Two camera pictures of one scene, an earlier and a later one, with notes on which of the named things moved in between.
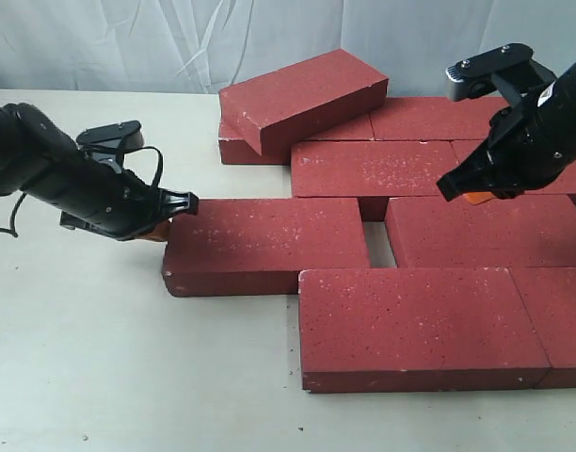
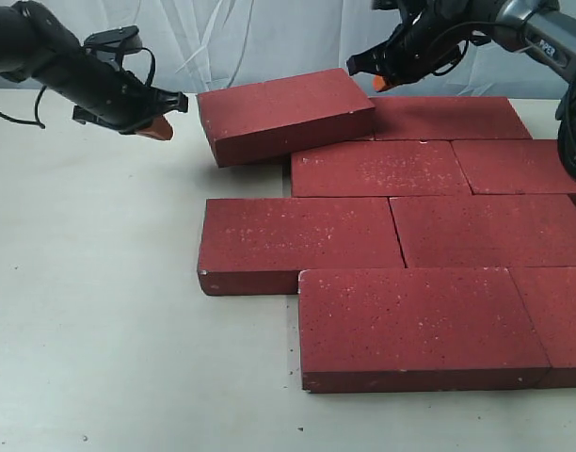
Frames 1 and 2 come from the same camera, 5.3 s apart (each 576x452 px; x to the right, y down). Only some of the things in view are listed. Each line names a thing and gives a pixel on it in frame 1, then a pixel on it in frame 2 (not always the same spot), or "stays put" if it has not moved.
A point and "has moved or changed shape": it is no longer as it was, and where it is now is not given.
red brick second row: x=342 y=169 stays put
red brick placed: x=258 y=247 has moved or changed shape
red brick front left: x=416 y=330 stays put
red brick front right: x=556 y=299 stays put
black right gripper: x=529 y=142 -> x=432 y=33
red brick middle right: x=524 y=231 stays put
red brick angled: x=269 y=110 has moved or changed shape
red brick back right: x=430 y=118 stays put
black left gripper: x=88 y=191 -> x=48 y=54
